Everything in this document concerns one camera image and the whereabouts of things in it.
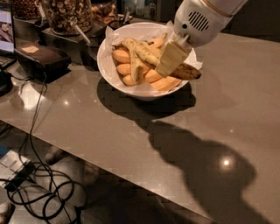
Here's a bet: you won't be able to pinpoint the white serving scoop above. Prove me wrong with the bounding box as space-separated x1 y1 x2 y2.
70 21 91 46

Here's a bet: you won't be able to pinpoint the black round device left edge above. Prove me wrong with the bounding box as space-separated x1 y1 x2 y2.
0 71 13 96

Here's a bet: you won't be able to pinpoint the laptop screen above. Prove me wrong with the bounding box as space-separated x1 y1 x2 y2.
0 1 16 56

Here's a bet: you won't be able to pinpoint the spotted banana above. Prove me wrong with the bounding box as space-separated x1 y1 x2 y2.
135 41 201 81
117 38 144 85

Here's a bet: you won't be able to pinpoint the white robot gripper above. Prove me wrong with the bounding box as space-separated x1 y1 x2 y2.
155 0 232 77

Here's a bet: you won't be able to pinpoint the yellow banana second row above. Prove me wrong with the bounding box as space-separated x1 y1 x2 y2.
116 63 150 76

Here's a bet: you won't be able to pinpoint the power strip on floor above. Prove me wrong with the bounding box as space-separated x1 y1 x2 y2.
0 150 35 192

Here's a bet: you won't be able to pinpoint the black cable on table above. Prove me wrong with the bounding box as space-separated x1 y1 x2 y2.
17 73 49 165

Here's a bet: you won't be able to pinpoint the black pouch with label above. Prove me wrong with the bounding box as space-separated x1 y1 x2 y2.
15 42 72 83

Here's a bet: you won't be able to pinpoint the tangled black floor cables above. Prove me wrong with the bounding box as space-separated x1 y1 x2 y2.
0 125 91 224

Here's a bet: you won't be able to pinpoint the white paper bowl liner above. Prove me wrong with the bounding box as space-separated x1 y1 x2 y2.
97 22 202 101

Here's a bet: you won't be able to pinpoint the glass jar of dried snacks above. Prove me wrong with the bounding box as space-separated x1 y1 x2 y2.
91 0 117 25

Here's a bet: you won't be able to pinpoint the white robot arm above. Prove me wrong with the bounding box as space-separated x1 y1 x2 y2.
155 0 248 77

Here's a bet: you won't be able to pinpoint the black serving tray stand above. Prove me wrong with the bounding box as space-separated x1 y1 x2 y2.
12 16 117 67

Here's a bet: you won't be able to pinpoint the glass jar dark nuts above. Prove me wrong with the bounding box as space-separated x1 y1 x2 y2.
11 0 40 20

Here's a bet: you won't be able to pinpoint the yellow banana top row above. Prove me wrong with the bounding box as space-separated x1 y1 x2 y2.
112 49 130 63

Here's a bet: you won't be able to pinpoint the yellow banana bottom row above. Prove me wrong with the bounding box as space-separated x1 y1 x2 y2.
151 76 181 91

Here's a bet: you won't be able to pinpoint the glass jar of nuts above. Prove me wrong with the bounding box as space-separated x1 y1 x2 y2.
41 0 92 36

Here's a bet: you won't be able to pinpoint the yellow banana third row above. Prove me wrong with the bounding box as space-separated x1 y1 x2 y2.
122 69 162 87

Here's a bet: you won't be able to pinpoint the white ceramic bowl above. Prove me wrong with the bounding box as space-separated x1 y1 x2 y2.
97 22 189 101

